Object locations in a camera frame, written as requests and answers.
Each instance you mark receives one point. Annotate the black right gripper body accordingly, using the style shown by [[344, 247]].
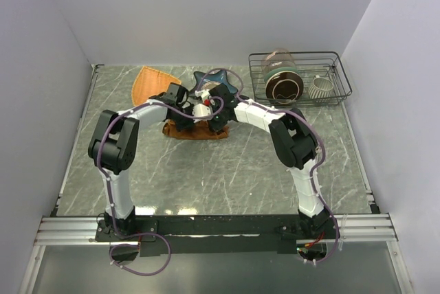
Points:
[[218, 121]]

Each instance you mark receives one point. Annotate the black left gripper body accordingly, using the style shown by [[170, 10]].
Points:
[[183, 121]]

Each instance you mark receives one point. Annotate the orange cloth napkin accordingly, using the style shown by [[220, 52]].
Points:
[[200, 131]]

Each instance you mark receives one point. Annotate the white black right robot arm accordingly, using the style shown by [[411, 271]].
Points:
[[297, 146]]

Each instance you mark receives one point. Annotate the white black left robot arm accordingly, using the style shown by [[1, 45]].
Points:
[[113, 147]]

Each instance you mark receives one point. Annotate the blue star-shaped dish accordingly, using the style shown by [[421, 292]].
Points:
[[204, 82]]

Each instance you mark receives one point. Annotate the orange woven triangular tray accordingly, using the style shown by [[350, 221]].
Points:
[[150, 82]]

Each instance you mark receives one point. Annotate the stacked ceramic plates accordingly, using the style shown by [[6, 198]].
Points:
[[283, 85]]

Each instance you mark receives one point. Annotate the clear glass jar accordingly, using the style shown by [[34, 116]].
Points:
[[277, 59]]

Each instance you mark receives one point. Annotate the striped ceramic mug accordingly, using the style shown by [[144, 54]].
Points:
[[320, 88]]

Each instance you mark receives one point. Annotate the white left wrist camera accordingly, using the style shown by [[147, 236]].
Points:
[[202, 112]]

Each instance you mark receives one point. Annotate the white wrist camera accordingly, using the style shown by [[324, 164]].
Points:
[[202, 95], [202, 112]]

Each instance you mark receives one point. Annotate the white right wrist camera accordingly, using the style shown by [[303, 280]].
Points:
[[202, 95]]

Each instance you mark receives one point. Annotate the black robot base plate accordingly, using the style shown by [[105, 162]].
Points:
[[219, 233]]

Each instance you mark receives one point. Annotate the black wire dish rack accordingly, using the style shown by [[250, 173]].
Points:
[[309, 65]]

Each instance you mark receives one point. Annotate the aluminium frame rail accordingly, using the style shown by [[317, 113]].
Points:
[[66, 231]]

